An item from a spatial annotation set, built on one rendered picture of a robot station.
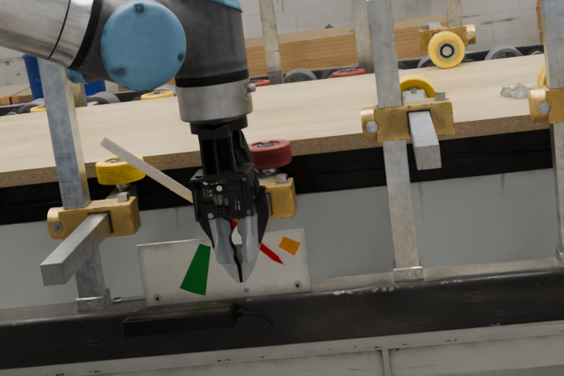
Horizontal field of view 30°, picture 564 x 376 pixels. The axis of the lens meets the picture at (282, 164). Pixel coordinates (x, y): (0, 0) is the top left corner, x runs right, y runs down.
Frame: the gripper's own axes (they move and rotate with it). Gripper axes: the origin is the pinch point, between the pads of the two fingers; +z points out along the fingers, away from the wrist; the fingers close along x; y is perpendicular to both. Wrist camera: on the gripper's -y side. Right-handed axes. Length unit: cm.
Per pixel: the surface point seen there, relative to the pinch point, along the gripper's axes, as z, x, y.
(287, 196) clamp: -3.3, 4.1, -26.0
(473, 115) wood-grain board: -9, 35, -51
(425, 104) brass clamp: -15.1, 25.9, -25.9
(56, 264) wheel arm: -2.9, -24.2, -0.8
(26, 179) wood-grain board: -7, -43, -46
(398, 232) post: 4.1, 20.0, -27.1
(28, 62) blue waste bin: 3, -219, -559
